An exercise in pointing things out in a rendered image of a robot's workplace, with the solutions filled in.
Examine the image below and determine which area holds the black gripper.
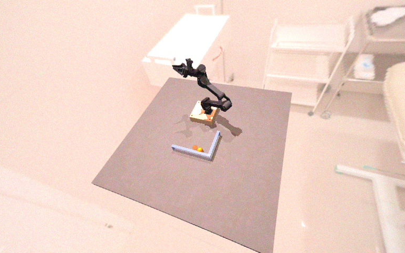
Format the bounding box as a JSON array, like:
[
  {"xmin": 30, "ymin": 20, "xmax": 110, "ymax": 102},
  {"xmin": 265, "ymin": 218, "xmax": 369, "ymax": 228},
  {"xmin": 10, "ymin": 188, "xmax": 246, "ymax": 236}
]
[{"xmin": 172, "ymin": 62, "xmax": 195, "ymax": 78}]

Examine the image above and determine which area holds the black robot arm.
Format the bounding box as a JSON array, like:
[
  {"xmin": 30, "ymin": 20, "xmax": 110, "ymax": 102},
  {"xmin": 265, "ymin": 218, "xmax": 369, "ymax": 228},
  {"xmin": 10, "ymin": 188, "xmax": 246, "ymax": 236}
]
[{"xmin": 186, "ymin": 58, "xmax": 232, "ymax": 115}]

